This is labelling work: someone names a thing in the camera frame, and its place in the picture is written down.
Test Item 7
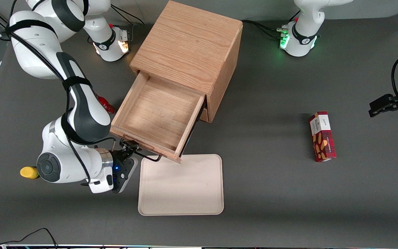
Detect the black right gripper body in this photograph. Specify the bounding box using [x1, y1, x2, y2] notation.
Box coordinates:
[112, 149, 139, 194]

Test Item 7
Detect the beige plastic tray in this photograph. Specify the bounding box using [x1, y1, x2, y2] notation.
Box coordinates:
[138, 154, 224, 216]

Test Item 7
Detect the red soda bottle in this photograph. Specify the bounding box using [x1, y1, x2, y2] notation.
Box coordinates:
[97, 94, 116, 115]

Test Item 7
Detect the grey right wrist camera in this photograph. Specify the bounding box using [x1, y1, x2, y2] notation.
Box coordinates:
[88, 169, 114, 194]

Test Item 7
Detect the black cable along right arm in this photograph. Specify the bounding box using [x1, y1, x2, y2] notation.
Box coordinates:
[0, 0, 116, 187]

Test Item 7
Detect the black cable at left arm base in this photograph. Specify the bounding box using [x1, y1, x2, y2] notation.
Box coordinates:
[242, 20, 287, 39]

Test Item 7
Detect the yellow lemon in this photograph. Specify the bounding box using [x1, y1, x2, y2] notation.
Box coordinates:
[20, 166, 40, 179]

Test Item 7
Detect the thin black cable on table edge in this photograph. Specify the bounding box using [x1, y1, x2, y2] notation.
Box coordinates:
[0, 228, 58, 249]

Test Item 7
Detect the red cookie box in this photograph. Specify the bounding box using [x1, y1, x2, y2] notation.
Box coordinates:
[308, 111, 337, 163]

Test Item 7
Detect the black cable at right arm base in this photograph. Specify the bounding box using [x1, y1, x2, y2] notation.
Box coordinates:
[111, 5, 145, 42]

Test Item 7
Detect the wooden drawer cabinet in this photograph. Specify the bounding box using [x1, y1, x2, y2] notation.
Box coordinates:
[129, 0, 244, 123]

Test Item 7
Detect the black cable at arm base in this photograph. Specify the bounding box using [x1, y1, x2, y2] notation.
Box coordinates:
[111, 5, 145, 42]
[242, 20, 287, 39]

